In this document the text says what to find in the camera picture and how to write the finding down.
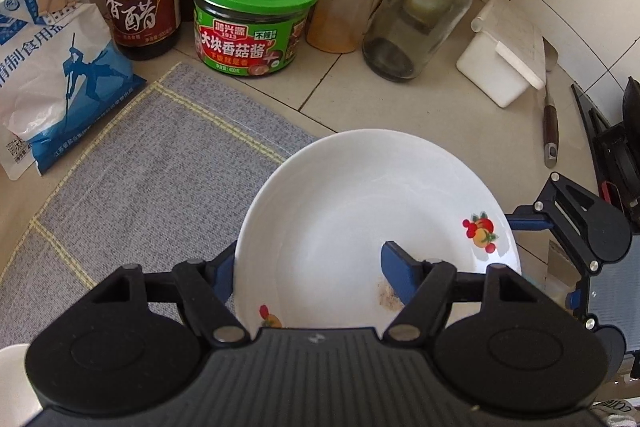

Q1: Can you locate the grey checked dish mat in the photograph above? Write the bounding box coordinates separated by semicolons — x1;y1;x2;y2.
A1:
1;63;312;347

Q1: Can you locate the white plastic box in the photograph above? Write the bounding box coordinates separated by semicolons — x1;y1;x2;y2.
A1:
456;0;546;108

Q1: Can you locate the green lid mushroom sauce jar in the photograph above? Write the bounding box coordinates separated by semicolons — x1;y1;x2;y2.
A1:
193;0;318;77

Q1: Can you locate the clear glass bottle red cap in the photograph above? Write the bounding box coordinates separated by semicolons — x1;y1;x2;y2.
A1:
361;0;472;82

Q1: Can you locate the white bowl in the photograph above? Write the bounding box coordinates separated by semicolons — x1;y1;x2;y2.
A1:
0;343;42;427

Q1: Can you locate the white blue salt bag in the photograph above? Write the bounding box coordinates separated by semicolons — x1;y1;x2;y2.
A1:
1;0;144;173

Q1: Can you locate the knife with brown handle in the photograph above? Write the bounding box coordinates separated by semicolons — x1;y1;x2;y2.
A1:
542;38;559;169

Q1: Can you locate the yellow lid spice jar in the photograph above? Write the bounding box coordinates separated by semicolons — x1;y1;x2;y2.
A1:
306;0;373;54

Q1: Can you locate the white plate with fruit print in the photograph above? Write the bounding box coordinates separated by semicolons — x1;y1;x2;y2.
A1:
233;129;521;333

